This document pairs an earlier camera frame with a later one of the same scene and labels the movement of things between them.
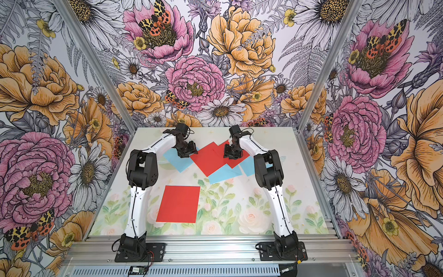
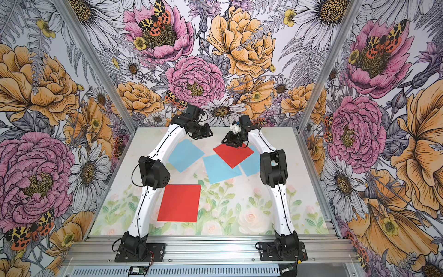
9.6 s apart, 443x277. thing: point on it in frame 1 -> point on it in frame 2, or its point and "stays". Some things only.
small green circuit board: [138, 270] stays
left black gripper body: [186, 148] -> [199, 131]
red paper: [220, 150] stays
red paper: [179, 204] stays
